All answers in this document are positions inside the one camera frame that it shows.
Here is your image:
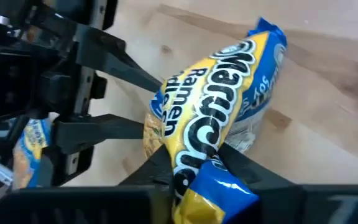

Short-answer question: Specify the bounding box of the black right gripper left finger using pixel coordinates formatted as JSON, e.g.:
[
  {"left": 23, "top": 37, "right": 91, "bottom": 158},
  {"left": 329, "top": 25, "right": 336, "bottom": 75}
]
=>
[{"left": 0, "top": 146, "right": 173, "bottom": 224}]

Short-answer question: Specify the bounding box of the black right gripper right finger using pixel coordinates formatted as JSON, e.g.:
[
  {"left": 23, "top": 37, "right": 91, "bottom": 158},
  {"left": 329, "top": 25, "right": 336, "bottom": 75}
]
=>
[{"left": 218, "top": 142, "right": 358, "bottom": 224}]

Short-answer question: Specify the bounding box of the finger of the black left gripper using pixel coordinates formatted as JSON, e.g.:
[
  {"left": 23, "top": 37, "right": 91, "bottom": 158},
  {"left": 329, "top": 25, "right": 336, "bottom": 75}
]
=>
[
  {"left": 75, "top": 24, "right": 163, "bottom": 93},
  {"left": 52, "top": 113, "right": 146, "bottom": 155}
]

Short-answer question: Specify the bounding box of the blue soy sauce ramen packet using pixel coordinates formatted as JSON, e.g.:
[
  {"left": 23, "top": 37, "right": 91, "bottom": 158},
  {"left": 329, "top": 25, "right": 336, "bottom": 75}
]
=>
[
  {"left": 142, "top": 17, "right": 288, "bottom": 224},
  {"left": 12, "top": 117, "right": 53, "bottom": 189}
]

